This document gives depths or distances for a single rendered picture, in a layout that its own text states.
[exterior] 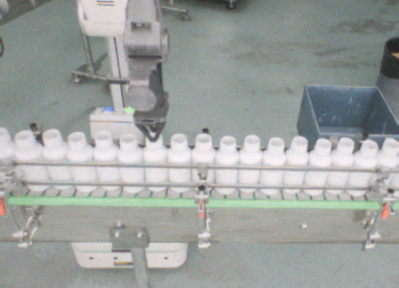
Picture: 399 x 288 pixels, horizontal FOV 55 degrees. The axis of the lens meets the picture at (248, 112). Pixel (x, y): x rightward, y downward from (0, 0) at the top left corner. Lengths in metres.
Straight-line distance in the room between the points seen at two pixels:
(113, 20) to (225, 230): 0.80
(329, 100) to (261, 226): 0.73
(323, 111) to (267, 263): 0.86
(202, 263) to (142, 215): 1.05
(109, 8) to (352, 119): 1.07
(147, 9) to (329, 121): 1.13
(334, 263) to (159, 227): 1.26
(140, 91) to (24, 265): 1.63
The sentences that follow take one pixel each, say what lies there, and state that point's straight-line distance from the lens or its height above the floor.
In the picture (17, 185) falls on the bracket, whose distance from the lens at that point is 1.08.
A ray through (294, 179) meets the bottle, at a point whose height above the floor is 1.06.
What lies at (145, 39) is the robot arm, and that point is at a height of 1.43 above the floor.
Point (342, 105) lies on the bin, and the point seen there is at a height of 0.85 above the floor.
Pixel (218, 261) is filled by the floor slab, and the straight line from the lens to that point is 2.09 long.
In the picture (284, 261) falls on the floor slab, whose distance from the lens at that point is 2.12.
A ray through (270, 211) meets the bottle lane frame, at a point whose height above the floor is 0.96.
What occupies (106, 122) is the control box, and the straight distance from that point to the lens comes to 1.11.
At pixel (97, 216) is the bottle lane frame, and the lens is 1.10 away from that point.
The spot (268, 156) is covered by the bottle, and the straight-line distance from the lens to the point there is 0.95.
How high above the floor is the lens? 1.78
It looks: 37 degrees down
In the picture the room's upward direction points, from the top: 6 degrees clockwise
